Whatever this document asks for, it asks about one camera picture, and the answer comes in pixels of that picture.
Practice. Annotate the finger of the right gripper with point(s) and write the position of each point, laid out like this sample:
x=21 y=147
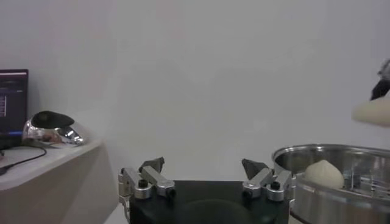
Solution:
x=382 y=89

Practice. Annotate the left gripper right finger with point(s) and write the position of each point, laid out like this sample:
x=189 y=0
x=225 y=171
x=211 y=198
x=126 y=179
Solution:
x=262 y=178

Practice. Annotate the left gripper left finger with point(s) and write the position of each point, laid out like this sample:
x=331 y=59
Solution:
x=152 y=178

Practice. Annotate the white steamed baozi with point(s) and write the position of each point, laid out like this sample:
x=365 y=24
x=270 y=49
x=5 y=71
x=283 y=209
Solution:
x=373 y=112
x=323 y=175

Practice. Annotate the stainless steel steamer basket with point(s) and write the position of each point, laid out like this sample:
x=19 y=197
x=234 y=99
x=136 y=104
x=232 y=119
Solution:
x=335 y=204

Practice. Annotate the white side table with mouse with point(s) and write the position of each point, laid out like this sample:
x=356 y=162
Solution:
x=67 y=176

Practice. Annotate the dark laptop with code screen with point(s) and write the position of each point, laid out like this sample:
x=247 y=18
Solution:
x=12 y=106

